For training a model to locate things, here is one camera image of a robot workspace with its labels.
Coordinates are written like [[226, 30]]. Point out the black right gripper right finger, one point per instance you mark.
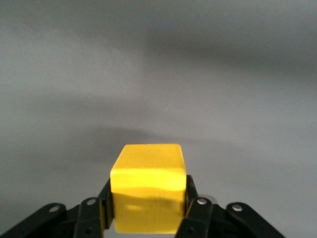
[[218, 218]]

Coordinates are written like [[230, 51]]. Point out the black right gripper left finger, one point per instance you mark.
[[74, 218]]

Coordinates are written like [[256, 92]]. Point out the yellow wooden cube block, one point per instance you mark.
[[148, 188]]

